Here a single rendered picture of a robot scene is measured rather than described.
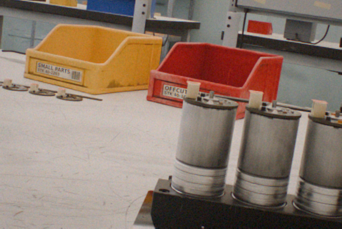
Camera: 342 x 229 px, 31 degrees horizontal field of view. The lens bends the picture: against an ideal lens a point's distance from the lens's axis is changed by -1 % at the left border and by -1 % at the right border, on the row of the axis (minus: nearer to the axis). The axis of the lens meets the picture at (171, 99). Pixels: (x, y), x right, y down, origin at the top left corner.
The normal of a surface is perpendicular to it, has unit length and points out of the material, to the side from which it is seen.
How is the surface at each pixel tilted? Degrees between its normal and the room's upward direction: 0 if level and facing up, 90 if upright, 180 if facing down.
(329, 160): 90
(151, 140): 0
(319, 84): 90
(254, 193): 90
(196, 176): 90
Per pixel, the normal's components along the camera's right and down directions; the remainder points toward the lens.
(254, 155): -0.61, 0.04
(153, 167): 0.14, -0.98
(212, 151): 0.21, 0.18
